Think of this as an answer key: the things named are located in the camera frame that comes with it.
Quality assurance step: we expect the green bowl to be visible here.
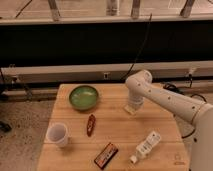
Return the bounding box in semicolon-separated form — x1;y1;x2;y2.
69;85;99;111

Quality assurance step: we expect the white plastic bottle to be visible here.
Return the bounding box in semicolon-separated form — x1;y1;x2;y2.
130;131;161;164

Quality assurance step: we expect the black hanging cable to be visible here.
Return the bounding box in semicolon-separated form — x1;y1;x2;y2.
119;13;153;82

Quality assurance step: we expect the grey metal rail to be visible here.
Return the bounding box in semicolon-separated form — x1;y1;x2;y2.
2;60;213;83

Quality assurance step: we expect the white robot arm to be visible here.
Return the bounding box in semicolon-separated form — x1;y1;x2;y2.
125;70;213;171

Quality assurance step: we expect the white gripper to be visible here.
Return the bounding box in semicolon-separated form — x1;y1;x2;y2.
128;91;143;110

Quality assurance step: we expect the white plastic cup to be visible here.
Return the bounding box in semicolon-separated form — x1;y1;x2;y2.
46;123;68;148

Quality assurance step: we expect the black floor cable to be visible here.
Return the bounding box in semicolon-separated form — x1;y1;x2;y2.
162;82;208;140

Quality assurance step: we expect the brown chocolate bar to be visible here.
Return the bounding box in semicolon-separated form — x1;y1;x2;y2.
94;143;118;170

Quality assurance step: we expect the red chili pepper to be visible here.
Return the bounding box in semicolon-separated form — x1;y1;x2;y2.
87;114;96;137

